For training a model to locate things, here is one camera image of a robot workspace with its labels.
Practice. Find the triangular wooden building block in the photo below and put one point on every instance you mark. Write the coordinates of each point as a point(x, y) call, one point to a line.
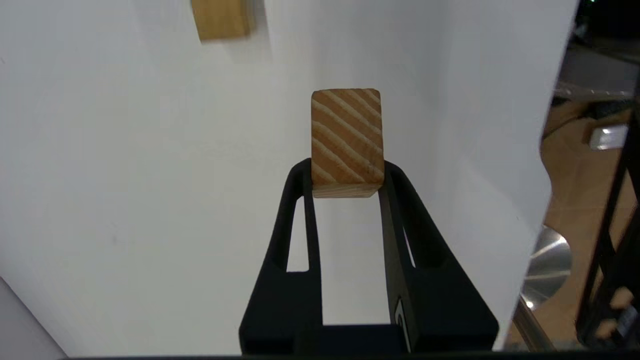
point(347, 142)

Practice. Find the black metal stand frame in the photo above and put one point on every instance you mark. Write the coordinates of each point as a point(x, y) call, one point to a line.
point(612, 240)

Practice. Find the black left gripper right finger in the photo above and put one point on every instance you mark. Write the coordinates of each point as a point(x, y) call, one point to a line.
point(440, 305)

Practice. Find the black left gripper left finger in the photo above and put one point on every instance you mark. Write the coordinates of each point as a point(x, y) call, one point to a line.
point(280, 305)

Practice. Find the round silver stand base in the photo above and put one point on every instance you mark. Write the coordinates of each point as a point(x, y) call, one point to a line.
point(547, 267)

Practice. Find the small silver box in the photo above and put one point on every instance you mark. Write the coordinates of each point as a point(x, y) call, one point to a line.
point(607, 137)

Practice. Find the rectangular wooden building block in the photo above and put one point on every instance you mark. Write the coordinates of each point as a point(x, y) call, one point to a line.
point(220, 17)

